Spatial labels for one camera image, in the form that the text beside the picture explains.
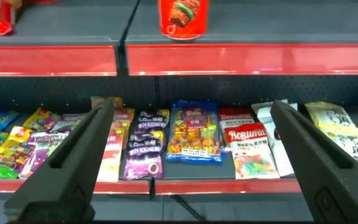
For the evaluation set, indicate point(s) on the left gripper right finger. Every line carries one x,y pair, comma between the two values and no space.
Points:
325,174

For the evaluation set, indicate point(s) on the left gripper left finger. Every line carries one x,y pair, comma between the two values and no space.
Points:
64,174

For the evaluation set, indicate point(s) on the grey shop shelf red strips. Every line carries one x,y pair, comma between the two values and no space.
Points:
228,59

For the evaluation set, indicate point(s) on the purple white candy pack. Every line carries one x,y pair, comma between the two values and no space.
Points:
68,123
39,152

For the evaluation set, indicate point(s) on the pale yellow snack pack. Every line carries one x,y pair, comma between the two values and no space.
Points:
329,115
353,146

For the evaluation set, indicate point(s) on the white snack pack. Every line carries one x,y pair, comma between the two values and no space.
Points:
280,155

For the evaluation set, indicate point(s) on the pink yellow candy pack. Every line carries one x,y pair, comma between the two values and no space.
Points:
123,115
99,101
112,155

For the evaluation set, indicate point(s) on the yellow green candy pack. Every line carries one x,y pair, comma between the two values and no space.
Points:
9,155

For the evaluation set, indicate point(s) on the yellow purple candy pack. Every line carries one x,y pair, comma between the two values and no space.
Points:
40,119

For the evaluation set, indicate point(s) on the red white gummy pack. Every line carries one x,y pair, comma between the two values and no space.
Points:
250,152
235,116

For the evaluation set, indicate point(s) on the dark purple candy pack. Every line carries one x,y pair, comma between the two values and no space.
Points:
152,119
143,168
146,143

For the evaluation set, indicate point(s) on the blue clear gummy pack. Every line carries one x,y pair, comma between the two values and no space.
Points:
194,133

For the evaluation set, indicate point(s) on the red skewer print snack pack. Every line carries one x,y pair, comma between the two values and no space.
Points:
183,18

